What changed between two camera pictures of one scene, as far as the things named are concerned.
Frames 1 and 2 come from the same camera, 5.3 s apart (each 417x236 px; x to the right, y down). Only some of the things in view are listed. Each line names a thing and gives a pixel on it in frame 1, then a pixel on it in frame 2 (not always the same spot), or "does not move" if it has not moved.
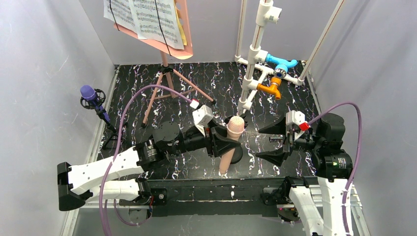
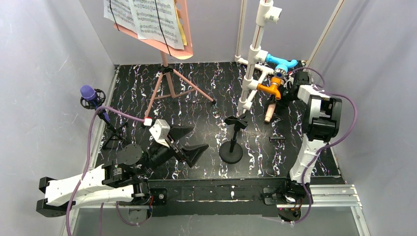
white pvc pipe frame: x=255 y=69 does not move
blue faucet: x=280 y=71 does not move
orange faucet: x=273 y=88 does not move
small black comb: x=276 y=138 does not move
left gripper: x=212 y=141 to x=177 y=148
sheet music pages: x=157 y=20 does not move
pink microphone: x=235 y=126 to x=270 y=111
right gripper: x=291 y=141 to x=287 y=92
